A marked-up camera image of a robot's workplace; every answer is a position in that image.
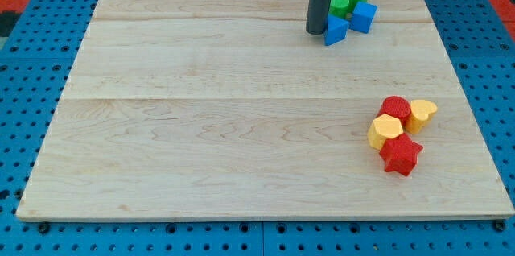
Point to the blue triangle block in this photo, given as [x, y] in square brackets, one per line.
[336, 30]

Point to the light wooden board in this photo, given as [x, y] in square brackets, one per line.
[227, 110]

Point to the yellow hexagon block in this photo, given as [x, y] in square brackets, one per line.
[382, 128]

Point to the green cylinder block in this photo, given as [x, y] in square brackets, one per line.
[339, 8]

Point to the red cylinder block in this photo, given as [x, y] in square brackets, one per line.
[397, 107]

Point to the blue cube block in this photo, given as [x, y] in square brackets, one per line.
[362, 17]

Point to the red star block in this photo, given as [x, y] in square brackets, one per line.
[400, 154]

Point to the yellow heart block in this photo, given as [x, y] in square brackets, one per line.
[421, 114]

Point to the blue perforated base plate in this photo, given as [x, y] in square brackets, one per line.
[35, 62]

